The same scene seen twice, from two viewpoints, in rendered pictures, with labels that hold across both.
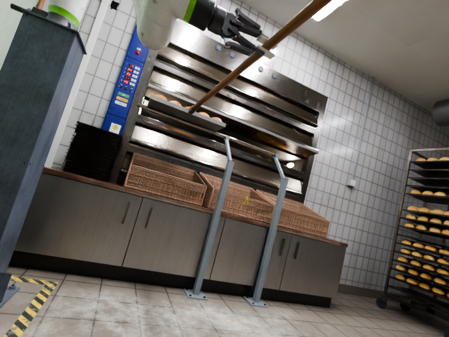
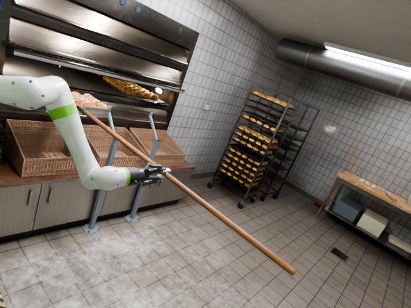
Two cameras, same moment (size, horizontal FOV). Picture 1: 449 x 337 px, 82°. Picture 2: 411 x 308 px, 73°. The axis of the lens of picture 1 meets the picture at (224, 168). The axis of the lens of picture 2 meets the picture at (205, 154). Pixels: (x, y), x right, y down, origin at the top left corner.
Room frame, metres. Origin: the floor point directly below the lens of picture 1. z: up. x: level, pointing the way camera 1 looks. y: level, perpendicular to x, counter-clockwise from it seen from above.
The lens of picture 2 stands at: (-0.44, 0.64, 1.81)
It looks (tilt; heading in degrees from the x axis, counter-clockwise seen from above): 17 degrees down; 325
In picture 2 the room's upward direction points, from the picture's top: 21 degrees clockwise
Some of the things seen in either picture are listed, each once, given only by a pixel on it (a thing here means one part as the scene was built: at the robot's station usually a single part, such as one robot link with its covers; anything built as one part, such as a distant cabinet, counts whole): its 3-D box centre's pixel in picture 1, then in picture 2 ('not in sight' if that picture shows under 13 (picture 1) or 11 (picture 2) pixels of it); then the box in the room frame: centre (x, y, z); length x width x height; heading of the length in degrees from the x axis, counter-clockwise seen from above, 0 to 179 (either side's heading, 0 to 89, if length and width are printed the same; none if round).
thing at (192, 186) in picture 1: (165, 177); (51, 146); (2.02, 0.43, 0.72); 0.56 x 0.49 x 0.28; 110
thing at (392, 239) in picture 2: not in sight; (399, 243); (1.08, -4.75, 0.27); 0.34 x 0.26 x 0.07; 26
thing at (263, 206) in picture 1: (232, 196); (112, 147); (2.22, -0.13, 0.72); 0.56 x 0.49 x 0.28; 111
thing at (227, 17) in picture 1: (224, 24); (141, 175); (0.75, 0.12, 1.19); 0.09 x 0.07 x 0.08; 111
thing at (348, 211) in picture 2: not in sight; (348, 208); (1.92, -4.43, 0.35); 0.50 x 0.36 x 0.24; 110
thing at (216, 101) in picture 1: (241, 112); (117, 59); (2.47, -0.01, 1.54); 1.79 x 0.11 x 0.19; 110
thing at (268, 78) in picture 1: (251, 71); (127, 10); (2.49, -0.01, 2.00); 1.80 x 0.08 x 0.21; 110
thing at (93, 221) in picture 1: (205, 243); (91, 186); (2.16, -0.01, 0.29); 2.42 x 0.56 x 0.58; 110
